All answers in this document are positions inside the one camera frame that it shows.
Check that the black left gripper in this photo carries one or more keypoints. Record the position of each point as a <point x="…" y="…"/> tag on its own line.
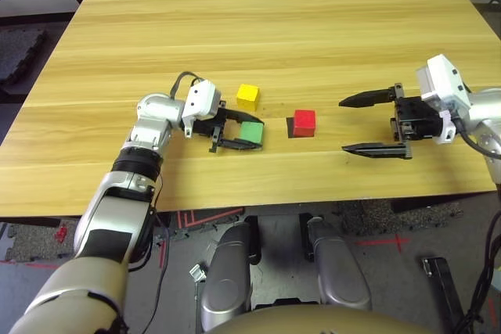
<point x="207" y="126"/>

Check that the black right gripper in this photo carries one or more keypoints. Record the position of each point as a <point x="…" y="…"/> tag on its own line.
<point x="417" y="119"/>

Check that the green wooden block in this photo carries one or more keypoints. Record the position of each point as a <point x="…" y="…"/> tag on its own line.
<point x="251" y="132"/>

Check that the yellow wooden block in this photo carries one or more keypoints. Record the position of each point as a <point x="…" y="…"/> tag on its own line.
<point x="248" y="93"/>

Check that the red wooden block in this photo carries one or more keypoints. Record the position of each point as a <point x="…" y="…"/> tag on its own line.
<point x="304" y="123"/>

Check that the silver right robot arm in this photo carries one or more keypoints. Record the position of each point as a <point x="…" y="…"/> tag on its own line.
<point x="485" y="115"/>

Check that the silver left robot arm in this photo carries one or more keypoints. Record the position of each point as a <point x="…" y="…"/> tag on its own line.
<point x="121" y="201"/>

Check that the black square marker patch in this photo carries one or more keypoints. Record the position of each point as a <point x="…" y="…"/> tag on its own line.
<point x="290" y="128"/>

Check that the speckled grey foam mat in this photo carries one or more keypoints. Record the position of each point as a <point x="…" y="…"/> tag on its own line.
<point x="375" y="212"/>
<point x="35" y="240"/>

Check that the black mat with red lines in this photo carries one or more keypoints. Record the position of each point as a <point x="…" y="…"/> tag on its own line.
<point x="207" y="217"/>

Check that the grey left robot thigh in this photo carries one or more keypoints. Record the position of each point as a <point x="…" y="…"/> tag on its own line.
<point x="227" y="271"/>

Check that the grey robot thigh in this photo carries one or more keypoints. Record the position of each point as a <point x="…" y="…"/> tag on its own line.
<point x="227" y="271"/>
<point x="340" y="267"/>

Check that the small silver metal clip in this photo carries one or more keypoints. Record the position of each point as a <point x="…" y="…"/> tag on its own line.
<point x="198" y="272"/>

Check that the grey right robot thigh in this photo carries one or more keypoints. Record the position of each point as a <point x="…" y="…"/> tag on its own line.
<point x="340" y="267"/>

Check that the black box on floor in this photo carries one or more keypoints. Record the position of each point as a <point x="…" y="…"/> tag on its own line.
<point x="442" y="283"/>

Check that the tan robot torso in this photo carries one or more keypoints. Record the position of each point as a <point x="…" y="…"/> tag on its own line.
<point x="313" y="322"/>

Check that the small red floor object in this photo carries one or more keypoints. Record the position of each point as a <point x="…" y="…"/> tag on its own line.
<point x="60" y="234"/>

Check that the dark foam floor mat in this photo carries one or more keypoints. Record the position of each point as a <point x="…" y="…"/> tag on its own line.
<point x="19" y="52"/>

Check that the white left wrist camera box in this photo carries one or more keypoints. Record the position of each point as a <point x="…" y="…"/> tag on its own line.
<point x="201" y="101"/>

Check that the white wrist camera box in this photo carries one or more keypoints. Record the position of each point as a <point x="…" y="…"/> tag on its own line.
<point x="442" y="80"/>
<point x="201" y="101"/>

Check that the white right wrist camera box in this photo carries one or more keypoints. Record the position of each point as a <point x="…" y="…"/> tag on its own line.
<point x="442" y="80"/>

